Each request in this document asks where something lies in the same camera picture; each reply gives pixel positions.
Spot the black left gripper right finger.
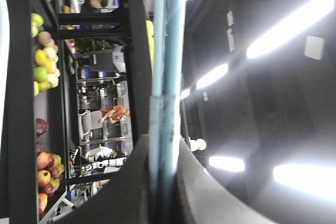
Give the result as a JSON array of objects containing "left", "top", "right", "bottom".
[{"left": 176, "top": 141, "right": 274, "bottom": 223}]

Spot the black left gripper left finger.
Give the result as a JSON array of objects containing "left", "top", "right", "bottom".
[{"left": 56, "top": 134, "right": 156, "bottom": 224}]

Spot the light blue shopping basket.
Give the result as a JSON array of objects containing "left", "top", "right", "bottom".
[{"left": 148, "top": 0, "right": 185, "bottom": 223}]

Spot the black fruit display rack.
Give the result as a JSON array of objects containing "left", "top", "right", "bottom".
[{"left": 1, "top": 0, "right": 152, "bottom": 223}]

